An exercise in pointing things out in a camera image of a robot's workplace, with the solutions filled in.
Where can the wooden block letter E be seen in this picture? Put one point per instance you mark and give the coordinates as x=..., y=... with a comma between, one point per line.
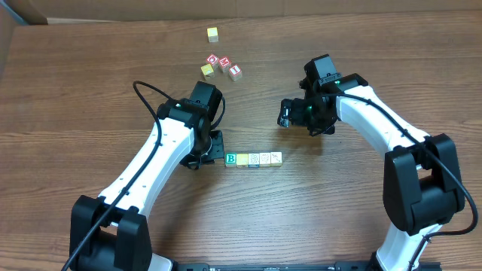
x=254, y=160

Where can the yellow wooden block left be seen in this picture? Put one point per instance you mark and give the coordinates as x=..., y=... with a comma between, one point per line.
x=207, y=71

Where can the far yellow wooden block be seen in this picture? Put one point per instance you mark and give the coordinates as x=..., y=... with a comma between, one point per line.
x=212, y=34

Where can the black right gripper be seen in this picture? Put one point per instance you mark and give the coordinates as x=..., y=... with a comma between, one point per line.
x=288, y=113

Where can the red block letter C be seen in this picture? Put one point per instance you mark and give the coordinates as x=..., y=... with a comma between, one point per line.
x=213, y=60

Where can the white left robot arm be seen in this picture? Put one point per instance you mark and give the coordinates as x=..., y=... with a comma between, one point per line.
x=110, y=232

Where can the plain wooden picture block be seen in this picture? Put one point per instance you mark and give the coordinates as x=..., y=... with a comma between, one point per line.
x=230, y=160

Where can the yellow-topped wooden block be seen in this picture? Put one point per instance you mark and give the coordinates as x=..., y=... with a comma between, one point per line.
x=242, y=160

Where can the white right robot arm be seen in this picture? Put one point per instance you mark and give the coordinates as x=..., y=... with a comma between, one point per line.
x=421, y=177

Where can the yellow wooden block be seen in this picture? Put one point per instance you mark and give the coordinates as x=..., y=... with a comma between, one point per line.
x=207, y=71
x=212, y=34

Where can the blue-topped wooden letter block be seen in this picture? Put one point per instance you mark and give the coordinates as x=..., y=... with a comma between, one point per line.
x=265, y=159

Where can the red block letter M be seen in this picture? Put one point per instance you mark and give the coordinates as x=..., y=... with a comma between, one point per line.
x=224, y=64

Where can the red block letter I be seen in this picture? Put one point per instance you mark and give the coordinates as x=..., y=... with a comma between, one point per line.
x=235, y=72

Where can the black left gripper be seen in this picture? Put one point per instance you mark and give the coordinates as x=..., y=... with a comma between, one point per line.
x=215, y=147

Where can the green-sided wooden picture block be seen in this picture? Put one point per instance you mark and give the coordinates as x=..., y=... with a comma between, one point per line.
x=275, y=158

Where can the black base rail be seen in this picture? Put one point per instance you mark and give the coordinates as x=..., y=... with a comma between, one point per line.
x=338, y=266

